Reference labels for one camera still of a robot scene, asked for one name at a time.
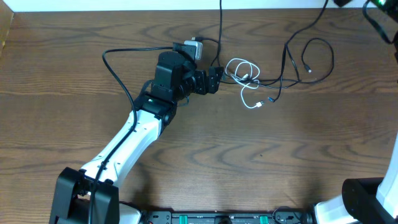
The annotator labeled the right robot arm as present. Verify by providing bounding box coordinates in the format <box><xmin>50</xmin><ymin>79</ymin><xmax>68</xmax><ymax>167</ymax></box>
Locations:
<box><xmin>300</xmin><ymin>142</ymin><xmax>397</xmax><ymax>224</ymax></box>

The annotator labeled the white usb cable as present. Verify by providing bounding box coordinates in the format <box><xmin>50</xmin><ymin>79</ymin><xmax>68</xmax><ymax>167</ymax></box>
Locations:
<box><xmin>224</xmin><ymin>57</ymin><xmax>264</xmax><ymax>110</ymax></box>

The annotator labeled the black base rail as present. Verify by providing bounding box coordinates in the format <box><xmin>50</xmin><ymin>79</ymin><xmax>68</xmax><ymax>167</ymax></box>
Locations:
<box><xmin>119</xmin><ymin>202</ymin><xmax>315</xmax><ymax>224</ymax></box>

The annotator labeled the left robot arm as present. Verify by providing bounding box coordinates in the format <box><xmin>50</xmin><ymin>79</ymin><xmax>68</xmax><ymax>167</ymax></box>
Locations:
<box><xmin>49</xmin><ymin>50</ymin><xmax>224</xmax><ymax>223</ymax></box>

